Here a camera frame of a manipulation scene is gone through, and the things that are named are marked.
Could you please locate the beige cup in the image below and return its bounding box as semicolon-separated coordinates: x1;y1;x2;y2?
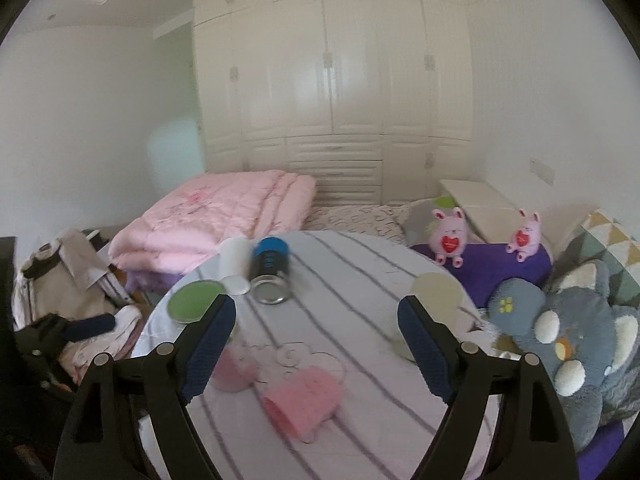
406;271;472;338

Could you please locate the pink paper cup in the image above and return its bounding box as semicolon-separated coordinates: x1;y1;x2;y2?
262;366;343;440

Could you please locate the white paper cup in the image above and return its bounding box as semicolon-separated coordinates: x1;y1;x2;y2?
218;236;254;296

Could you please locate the grey blue plush toy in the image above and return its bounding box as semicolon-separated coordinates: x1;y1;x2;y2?
487;260;639;451

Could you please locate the folded pink quilt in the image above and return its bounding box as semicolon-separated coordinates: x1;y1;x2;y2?
108;169;317;275

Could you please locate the purple pillow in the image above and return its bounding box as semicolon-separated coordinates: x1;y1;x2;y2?
413;244;551;307

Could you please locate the blue and black metal can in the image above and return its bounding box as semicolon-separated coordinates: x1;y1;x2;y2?
250;236;290;304

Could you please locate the striped grey table cloth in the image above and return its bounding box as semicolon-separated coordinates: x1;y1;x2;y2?
188;231;446;479

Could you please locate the right pink plush bunny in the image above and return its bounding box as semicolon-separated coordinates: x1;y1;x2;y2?
506;209;541;263

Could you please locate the pink plush bunny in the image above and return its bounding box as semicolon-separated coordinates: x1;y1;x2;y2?
506;209;541;263
428;207;468;269

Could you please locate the triangle pattern cushion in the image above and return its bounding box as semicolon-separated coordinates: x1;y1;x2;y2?
550;209;639;308

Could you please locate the left pink plush bunny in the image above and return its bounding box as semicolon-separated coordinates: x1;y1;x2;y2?
428;207;468;269

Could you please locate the white headboard box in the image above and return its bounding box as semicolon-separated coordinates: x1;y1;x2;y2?
439;179;523;244

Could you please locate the grey cushion with green spot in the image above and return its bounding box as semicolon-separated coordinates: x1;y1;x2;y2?
398;195;457;246

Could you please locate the heart pattern bed sheet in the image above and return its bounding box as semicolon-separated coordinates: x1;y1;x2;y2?
303;205;408;245

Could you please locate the white wardrobe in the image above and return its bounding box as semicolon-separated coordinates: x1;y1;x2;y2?
192;0;473;205

